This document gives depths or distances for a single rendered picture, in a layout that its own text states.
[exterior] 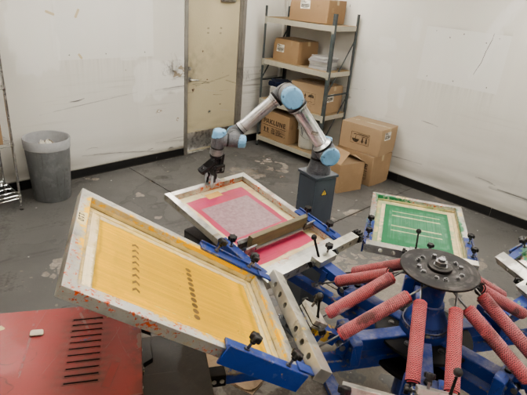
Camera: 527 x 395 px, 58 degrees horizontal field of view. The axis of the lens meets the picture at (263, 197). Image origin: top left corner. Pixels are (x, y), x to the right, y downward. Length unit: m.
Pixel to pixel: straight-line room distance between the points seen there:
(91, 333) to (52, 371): 0.19
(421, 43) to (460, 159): 1.44
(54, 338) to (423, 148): 5.15
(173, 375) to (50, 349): 0.43
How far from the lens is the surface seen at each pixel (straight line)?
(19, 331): 1.88
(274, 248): 2.43
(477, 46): 5.86
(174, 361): 1.89
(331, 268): 2.27
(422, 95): 6.14
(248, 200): 2.77
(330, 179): 2.98
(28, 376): 1.70
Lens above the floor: 2.25
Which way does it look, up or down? 24 degrees down
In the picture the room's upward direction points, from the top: 5 degrees clockwise
